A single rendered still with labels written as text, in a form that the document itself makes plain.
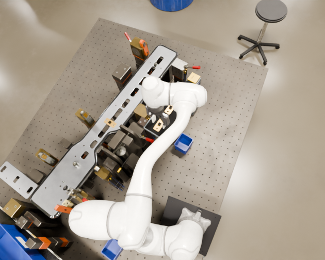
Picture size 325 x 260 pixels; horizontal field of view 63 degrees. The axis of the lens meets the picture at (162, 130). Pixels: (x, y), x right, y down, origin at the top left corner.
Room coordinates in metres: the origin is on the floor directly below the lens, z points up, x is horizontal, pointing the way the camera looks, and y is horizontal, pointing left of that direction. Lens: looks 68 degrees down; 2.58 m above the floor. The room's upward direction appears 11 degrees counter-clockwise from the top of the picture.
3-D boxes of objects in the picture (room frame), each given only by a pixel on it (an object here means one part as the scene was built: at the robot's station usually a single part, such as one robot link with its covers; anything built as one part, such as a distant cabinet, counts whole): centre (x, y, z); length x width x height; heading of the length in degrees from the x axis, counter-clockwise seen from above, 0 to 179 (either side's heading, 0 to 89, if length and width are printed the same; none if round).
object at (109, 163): (0.46, 0.33, 0.91); 0.07 x 0.05 x 0.42; 46
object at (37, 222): (0.25, 0.85, 0.85); 0.12 x 0.03 x 0.30; 46
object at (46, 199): (0.79, 0.32, 1.00); 1.38 x 0.22 x 0.02; 136
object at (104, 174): (0.42, 0.38, 0.88); 0.11 x 0.07 x 0.37; 46
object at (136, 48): (1.33, 0.06, 0.88); 0.14 x 0.09 x 0.36; 46
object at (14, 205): (0.33, 0.94, 0.88); 0.08 x 0.08 x 0.36; 46
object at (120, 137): (0.55, 0.25, 0.94); 0.18 x 0.13 x 0.49; 136
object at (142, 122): (0.69, 0.11, 0.90); 0.05 x 0.05 x 0.40; 46
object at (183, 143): (0.61, -0.13, 0.74); 0.11 x 0.10 x 0.09; 136
